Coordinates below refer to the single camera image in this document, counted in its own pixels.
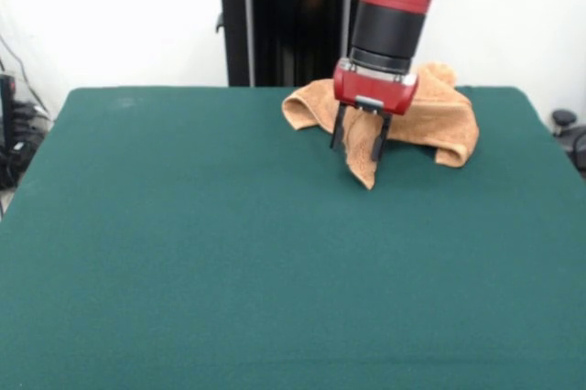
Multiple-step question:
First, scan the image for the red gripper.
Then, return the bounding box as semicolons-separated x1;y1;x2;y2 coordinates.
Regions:
329;58;419;163

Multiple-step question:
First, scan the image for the tan terry cloth towel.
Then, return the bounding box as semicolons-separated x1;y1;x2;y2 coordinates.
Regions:
281;61;481;190

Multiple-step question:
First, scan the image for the dark green table cloth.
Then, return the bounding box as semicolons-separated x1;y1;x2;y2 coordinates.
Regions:
0;85;586;390

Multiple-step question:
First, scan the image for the black plug bundle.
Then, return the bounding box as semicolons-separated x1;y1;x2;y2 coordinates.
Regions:
11;101;52;135

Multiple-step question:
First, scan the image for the black upright device, red light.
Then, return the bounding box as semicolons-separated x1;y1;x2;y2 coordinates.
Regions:
0;72;18;190

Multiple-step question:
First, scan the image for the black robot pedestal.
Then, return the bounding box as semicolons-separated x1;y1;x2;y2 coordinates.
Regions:
201;0;365;88

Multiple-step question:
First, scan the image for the grey cable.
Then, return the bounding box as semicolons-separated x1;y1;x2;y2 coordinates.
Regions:
0;35;49;114

